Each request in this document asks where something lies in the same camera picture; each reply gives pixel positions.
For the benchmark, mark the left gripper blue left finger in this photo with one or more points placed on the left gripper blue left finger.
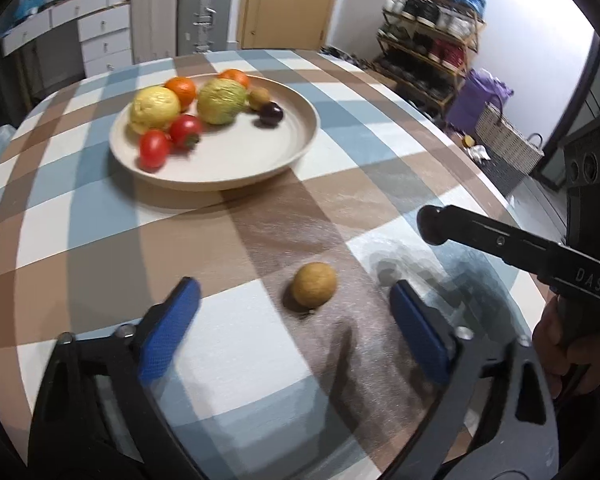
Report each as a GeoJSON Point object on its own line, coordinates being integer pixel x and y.
{"type": "Point", "coordinates": [162, 329]}

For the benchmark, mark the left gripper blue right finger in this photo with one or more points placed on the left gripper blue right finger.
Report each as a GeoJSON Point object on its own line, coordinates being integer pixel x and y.
{"type": "Point", "coordinates": [425, 331]}

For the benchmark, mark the red tomato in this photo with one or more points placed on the red tomato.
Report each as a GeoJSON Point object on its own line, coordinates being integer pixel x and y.
{"type": "Point", "coordinates": [185, 132]}
{"type": "Point", "coordinates": [155, 147]}

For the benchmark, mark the yellow lemon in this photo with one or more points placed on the yellow lemon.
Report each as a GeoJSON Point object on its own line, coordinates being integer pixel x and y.
{"type": "Point", "coordinates": [153, 108]}

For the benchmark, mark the green yellow citrus fruit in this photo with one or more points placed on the green yellow citrus fruit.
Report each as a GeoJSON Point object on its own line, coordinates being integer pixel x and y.
{"type": "Point", "coordinates": [220, 100]}

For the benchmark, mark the dark purple plum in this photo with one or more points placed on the dark purple plum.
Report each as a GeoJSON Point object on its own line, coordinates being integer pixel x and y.
{"type": "Point", "coordinates": [271, 114]}

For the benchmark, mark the large orange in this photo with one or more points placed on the large orange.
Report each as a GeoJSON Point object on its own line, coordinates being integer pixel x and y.
{"type": "Point", "coordinates": [184, 88]}

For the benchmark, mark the small brown longan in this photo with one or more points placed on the small brown longan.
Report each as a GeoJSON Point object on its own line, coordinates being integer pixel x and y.
{"type": "Point", "coordinates": [258, 97]}

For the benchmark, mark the small orange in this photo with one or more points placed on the small orange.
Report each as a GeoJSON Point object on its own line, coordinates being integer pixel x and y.
{"type": "Point", "coordinates": [235, 75]}

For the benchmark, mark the person's right hand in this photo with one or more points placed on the person's right hand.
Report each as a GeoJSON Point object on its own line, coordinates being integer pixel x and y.
{"type": "Point", "coordinates": [547, 336]}

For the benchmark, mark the checked tablecloth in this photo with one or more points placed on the checked tablecloth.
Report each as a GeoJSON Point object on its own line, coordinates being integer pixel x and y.
{"type": "Point", "coordinates": [261, 388]}

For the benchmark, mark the woven basket bag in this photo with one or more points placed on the woven basket bag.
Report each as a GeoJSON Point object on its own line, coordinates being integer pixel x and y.
{"type": "Point", "coordinates": [497, 133]}

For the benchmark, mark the beige round plate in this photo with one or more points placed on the beige round plate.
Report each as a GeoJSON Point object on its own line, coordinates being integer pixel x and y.
{"type": "Point", "coordinates": [230, 156]}

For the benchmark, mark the purple bag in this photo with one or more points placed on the purple bag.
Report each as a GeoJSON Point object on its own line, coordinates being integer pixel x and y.
{"type": "Point", "coordinates": [480, 89]}

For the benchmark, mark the wooden shoe rack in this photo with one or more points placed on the wooden shoe rack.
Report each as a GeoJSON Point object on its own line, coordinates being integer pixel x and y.
{"type": "Point", "coordinates": [427, 48]}

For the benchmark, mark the white drawer desk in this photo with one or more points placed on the white drawer desk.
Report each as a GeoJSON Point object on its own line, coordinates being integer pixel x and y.
{"type": "Point", "coordinates": [98, 34]}

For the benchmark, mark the beige suitcase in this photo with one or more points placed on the beige suitcase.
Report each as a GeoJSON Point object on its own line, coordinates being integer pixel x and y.
{"type": "Point", "coordinates": [153, 29]}

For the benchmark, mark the silver suitcase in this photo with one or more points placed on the silver suitcase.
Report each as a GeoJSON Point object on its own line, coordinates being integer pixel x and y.
{"type": "Point", "coordinates": [202, 26]}

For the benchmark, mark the wooden door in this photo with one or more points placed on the wooden door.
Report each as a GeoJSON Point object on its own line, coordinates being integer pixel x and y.
{"type": "Point", "coordinates": [283, 24]}

